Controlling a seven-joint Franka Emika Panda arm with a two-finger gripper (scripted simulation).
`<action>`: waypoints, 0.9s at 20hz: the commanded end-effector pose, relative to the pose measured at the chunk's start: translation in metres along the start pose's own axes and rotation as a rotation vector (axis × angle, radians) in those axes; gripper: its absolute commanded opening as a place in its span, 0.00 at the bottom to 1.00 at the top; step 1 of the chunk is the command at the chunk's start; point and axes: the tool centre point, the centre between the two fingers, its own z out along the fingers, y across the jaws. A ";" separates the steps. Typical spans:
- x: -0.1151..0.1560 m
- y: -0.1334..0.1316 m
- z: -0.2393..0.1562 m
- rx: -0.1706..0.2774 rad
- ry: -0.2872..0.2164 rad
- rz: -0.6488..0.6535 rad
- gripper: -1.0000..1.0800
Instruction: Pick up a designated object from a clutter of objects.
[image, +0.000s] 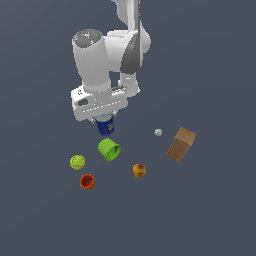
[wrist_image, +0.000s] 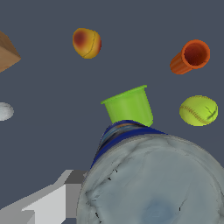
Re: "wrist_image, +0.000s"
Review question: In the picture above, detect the white golf ball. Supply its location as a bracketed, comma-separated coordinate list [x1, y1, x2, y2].
[0, 101, 15, 122]

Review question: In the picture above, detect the yellow and red peach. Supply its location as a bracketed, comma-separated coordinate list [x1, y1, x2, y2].
[72, 27, 102, 60]

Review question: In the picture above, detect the brown wooden block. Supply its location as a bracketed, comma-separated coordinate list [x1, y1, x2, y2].
[0, 31, 22, 74]

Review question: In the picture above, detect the blue can with grey lid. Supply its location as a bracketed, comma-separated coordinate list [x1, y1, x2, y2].
[76, 119, 224, 224]

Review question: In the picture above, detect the orange ribbed plastic cup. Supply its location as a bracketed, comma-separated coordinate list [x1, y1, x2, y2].
[170, 39, 211, 75]

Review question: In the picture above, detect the green plastic cup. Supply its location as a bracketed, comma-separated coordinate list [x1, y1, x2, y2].
[100, 84, 154, 128]

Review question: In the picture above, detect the yellow softball with red stitching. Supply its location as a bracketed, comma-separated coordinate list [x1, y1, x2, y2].
[178, 94, 219, 127]

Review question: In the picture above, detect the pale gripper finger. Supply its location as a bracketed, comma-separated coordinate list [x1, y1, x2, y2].
[0, 169, 88, 224]

